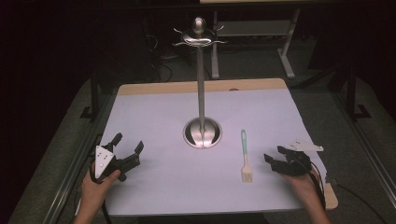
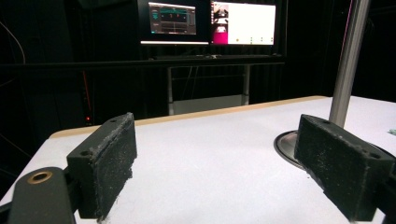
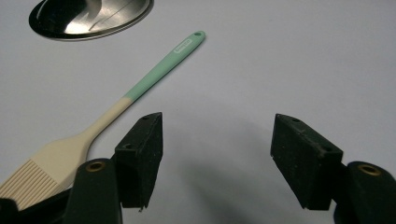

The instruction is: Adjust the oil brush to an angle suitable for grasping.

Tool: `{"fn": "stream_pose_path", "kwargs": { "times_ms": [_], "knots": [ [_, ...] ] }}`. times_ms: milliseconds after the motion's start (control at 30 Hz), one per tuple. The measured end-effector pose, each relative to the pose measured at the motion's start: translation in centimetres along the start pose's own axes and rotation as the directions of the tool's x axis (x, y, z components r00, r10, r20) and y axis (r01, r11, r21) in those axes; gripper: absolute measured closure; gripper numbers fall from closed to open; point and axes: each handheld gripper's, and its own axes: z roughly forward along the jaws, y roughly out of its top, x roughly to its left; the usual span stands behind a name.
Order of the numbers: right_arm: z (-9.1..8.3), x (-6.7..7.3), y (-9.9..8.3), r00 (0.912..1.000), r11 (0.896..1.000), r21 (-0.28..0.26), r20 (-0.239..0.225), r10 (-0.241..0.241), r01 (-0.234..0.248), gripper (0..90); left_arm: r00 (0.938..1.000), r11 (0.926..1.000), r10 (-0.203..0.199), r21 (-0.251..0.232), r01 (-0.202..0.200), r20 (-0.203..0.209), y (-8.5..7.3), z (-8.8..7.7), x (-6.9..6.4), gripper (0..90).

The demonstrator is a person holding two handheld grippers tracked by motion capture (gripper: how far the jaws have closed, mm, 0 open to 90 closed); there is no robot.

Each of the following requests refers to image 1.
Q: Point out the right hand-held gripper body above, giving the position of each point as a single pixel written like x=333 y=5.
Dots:
x=295 y=163

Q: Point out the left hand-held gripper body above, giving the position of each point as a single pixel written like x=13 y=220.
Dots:
x=102 y=160

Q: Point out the metal utensil hook stand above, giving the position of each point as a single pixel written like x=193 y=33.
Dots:
x=201 y=93

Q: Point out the person's right hand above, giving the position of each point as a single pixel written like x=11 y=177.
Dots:
x=301 y=186

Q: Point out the person's left hand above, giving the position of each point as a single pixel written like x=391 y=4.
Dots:
x=95 y=189

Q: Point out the white table sheet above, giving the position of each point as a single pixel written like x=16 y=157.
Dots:
x=162 y=186

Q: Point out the black metal stand leg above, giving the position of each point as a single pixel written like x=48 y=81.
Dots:
x=351 y=93
x=94 y=93

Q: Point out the aluminium frame rail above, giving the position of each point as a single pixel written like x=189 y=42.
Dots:
x=77 y=168
x=367 y=149

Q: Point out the white metal desk frame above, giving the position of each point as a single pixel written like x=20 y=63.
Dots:
x=288 y=46

